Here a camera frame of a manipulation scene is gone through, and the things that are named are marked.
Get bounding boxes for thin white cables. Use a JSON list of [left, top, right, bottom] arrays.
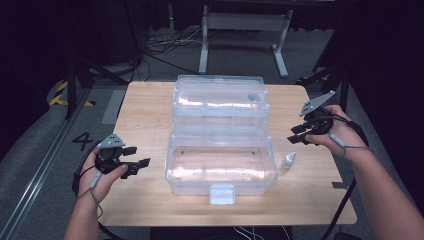
[[233, 225, 292, 240]]

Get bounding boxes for grey left gripper cable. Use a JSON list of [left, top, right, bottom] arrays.
[[75, 169, 105, 219]]

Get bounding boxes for metal floor rail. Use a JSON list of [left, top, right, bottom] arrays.
[[0, 87, 95, 240]]

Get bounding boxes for small white dropper bottle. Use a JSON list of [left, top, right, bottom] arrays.
[[281, 151, 297, 170]]

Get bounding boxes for grey floor tape patch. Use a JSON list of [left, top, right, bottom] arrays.
[[101, 89, 127, 125]]

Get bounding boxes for clear plastic storage box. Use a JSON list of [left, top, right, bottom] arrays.
[[164, 74, 279, 205]]

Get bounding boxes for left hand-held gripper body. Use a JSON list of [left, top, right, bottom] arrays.
[[95, 133, 129, 174]]

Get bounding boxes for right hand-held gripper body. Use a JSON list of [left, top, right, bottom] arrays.
[[298, 90, 336, 136]]

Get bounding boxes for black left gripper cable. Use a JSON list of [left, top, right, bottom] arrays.
[[71, 143, 126, 240]]

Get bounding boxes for person's left hand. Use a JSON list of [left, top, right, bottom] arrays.
[[78, 148, 129, 204]]

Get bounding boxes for black tripod stand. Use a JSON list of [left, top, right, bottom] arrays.
[[295, 63, 351, 113], [63, 0, 143, 120]]

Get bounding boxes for yellow black hazard tape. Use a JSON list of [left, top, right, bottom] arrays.
[[48, 80, 97, 108]]

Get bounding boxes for grey metal stand frame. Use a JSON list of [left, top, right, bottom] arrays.
[[198, 4, 295, 79]]

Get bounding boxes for grey right gripper cable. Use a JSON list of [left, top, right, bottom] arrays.
[[329, 133, 375, 158]]

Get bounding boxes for bundle of floor cables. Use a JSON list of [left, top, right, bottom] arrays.
[[143, 26, 209, 75]]

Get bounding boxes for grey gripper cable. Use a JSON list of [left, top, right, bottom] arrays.
[[329, 133, 375, 158], [75, 169, 105, 219]]

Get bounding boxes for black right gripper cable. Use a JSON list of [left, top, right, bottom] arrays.
[[319, 114, 370, 240]]

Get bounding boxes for person's right hand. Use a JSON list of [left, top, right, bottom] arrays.
[[304, 104, 368, 160]]

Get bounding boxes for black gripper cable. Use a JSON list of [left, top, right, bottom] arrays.
[[71, 143, 126, 240], [319, 114, 370, 240]]

